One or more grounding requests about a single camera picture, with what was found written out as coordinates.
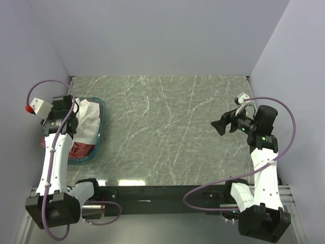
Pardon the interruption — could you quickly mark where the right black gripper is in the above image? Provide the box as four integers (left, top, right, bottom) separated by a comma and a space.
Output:
210, 104, 257, 135

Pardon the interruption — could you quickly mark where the white Coca-Cola t-shirt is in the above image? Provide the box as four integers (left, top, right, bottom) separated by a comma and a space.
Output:
73, 98, 101, 145

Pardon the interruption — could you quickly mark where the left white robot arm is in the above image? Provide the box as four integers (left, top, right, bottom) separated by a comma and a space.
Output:
25, 95, 102, 229

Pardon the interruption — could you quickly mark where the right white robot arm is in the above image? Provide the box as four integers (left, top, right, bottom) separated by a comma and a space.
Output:
211, 105, 291, 243

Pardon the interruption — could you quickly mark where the teal plastic basket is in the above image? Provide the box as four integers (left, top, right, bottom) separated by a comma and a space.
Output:
68, 97, 106, 165

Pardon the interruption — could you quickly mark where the red t-shirt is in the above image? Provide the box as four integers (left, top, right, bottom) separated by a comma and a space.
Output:
40, 101, 105, 160

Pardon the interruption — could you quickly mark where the black base beam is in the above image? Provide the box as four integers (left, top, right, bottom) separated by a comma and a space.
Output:
81, 185, 242, 221

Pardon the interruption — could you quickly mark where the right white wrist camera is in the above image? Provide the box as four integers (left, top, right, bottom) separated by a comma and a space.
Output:
234, 92, 250, 116

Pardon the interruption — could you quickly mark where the aluminium frame rail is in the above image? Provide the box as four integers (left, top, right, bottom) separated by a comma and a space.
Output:
278, 185, 295, 206

